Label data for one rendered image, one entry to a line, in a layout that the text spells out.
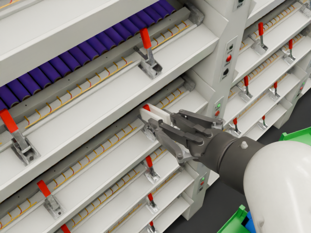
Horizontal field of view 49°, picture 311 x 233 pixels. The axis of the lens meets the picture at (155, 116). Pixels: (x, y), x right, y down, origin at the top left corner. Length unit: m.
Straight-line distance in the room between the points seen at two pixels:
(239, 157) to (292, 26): 0.69
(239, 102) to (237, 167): 0.61
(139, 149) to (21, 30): 0.43
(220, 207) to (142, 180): 0.67
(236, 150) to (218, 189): 1.03
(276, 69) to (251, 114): 0.21
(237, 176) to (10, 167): 0.35
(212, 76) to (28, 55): 0.50
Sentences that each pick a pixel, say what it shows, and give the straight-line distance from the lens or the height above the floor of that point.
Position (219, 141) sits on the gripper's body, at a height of 0.92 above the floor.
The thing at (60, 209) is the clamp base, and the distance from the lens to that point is 0.73.
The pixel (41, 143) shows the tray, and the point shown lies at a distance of 0.57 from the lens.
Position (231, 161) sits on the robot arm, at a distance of 0.58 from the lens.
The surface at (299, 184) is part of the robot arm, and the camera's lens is 0.41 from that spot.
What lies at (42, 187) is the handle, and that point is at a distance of 0.68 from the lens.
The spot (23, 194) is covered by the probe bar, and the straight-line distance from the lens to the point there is 0.73.
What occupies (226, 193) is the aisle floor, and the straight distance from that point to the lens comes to 1.61.
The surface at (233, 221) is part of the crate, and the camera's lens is 1.55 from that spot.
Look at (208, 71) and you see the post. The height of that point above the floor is 0.85.
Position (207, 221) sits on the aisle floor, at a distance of 1.54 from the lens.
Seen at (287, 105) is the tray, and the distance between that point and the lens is 1.75.
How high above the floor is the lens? 1.40
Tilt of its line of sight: 50 degrees down
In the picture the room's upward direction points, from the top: straight up
